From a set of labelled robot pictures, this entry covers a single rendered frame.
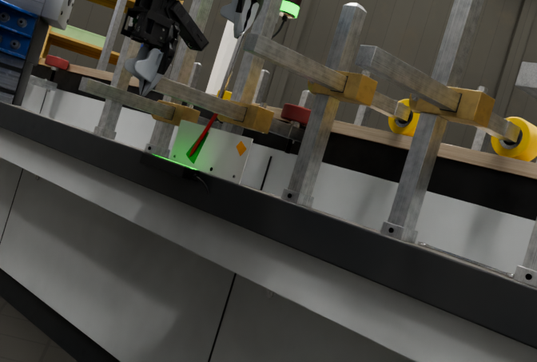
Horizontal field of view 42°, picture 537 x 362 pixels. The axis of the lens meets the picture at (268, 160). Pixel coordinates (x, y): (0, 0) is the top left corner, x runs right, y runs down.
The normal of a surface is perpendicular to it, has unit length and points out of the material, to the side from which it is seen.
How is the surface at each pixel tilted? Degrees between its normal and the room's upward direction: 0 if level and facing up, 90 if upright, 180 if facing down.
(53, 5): 90
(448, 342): 90
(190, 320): 90
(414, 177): 90
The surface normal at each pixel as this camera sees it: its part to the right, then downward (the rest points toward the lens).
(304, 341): -0.69, -0.22
